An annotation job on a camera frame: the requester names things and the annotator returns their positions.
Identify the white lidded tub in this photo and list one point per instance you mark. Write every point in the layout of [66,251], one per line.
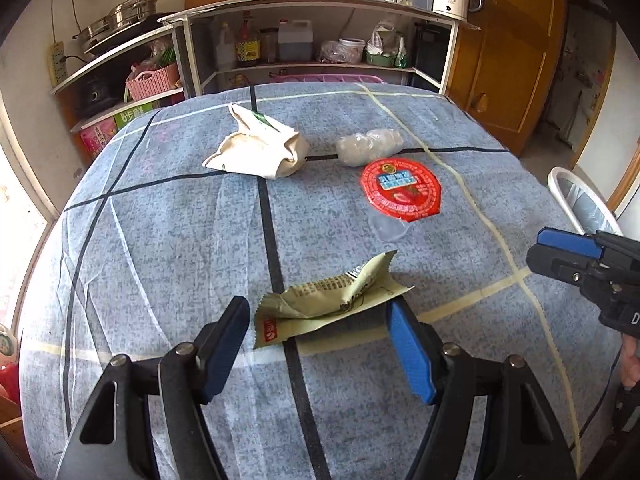
[354,50]

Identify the green plastic basket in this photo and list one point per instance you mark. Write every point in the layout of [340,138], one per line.
[382,60]

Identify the white plastic bottle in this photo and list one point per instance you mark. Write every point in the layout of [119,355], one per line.
[226,50]

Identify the black cooking pot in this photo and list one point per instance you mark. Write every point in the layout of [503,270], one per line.
[100,95]

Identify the green cardboard box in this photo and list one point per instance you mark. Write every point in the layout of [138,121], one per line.
[135,116]

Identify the red capped sauce bottle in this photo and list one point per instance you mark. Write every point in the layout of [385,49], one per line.
[247,45]

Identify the translucent jerrycan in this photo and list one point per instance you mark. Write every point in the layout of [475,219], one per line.
[295,42]

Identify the wooden door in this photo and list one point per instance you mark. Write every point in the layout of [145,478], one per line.
[510,35]

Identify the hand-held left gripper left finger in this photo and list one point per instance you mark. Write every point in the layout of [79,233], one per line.
[220,360]

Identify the pink cardboard box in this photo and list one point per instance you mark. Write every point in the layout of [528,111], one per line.
[97,140]

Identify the dark glass jar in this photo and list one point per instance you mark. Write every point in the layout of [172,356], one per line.
[268,47]

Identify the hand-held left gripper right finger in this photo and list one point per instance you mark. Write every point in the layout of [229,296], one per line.
[412,355]

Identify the white short kitchen shelf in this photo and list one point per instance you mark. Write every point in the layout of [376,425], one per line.
[75,80]

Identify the person's right hand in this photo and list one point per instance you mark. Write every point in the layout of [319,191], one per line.
[631,360]

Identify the red foil lid cup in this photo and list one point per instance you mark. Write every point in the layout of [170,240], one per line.
[400,190]

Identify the crumpled clear plastic bag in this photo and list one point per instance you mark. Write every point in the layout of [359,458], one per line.
[367,146]

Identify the stainless steel steamer pot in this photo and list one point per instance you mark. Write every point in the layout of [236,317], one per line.
[125,15]

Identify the pink woven basket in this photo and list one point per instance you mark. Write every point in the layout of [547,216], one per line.
[152,85]

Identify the white power strip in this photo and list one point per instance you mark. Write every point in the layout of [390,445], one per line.
[58,62]

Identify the green snack wrapper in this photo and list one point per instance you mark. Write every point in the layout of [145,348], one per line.
[320,300]

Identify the white tall kitchen shelf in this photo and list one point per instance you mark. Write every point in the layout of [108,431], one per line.
[300,4]

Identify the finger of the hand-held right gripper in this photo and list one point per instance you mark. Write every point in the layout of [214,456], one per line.
[567,242]
[560,266]

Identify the white chair back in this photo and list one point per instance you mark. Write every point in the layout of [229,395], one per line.
[562,180]

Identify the crumpled beige paper bag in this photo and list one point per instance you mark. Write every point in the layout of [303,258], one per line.
[260,152]

